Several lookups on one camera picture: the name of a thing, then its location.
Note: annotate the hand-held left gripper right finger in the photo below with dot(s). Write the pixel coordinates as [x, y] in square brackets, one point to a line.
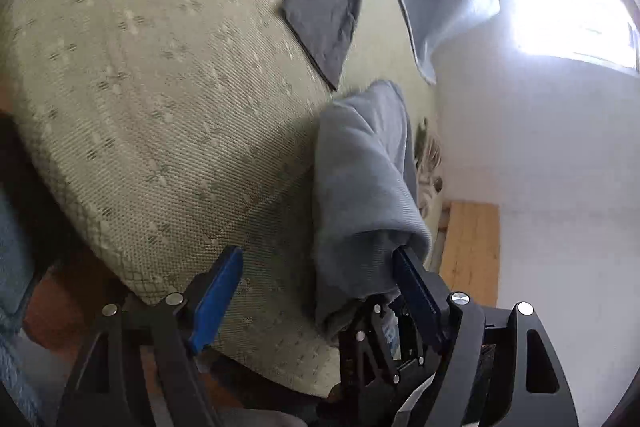
[417, 297]

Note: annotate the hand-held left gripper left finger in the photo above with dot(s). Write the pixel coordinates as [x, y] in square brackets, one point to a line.
[217, 297]

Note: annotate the light wooden board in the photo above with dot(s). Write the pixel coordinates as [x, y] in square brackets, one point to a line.
[470, 247]

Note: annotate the blue textured cloth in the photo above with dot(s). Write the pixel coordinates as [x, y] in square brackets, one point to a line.
[12, 257]

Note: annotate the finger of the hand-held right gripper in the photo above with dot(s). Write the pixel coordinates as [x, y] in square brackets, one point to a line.
[365, 357]

